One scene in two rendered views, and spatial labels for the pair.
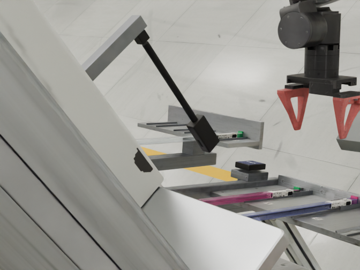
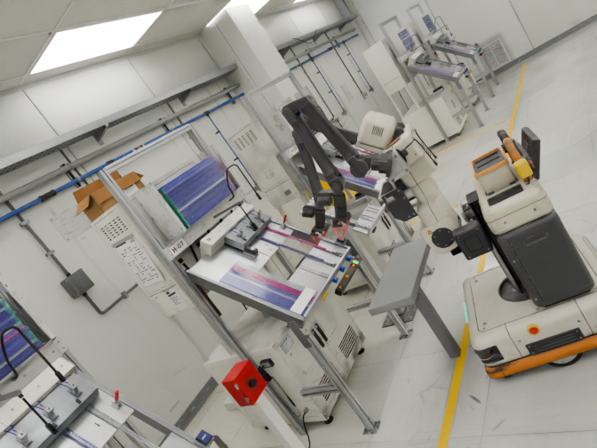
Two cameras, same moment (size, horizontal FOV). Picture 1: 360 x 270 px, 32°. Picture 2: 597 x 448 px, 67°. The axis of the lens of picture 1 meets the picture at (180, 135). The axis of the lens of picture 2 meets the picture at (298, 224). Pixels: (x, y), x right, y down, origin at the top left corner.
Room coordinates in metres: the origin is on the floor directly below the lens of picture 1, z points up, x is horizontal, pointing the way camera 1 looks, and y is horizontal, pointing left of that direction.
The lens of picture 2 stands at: (-0.26, -2.47, 1.58)
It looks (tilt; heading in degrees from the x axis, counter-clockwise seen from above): 12 degrees down; 65
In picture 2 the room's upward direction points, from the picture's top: 35 degrees counter-clockwise
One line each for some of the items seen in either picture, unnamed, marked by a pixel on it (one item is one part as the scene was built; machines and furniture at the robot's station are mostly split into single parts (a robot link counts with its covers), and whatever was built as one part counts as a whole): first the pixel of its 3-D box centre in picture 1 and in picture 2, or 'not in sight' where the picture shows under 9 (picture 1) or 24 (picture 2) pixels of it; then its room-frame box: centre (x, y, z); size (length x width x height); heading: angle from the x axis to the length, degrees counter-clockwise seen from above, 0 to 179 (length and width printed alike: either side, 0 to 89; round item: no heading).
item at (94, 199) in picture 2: not in sight; (127, 179); (0.31, 0.44, 1.82); 0.68 x 0.30 x 0.20; 26
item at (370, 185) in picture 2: not in sight; (357, 202); (1.83, 0.79, 0.65); 1.01 x 0.73 x 1.29; 116
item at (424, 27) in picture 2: not in sight; (435, 60); (6.22, 3.15, 0.95); 1.36 x 0.82 x 1.90; 116
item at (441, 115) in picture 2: not in sight; (415, 82); (4.91, 2.53, 0.95); 1.36 x 0.82 x 1.90; 116
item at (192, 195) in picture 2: not in sight; (195, 192); (0.54, 0.22, 1.52); 0.51 x 0.13 x 0.27; 26
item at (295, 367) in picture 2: not in sight; (290, 354); (0.43, 0.30, 0.31); 0.70 x 0.65 x 0.62; 26
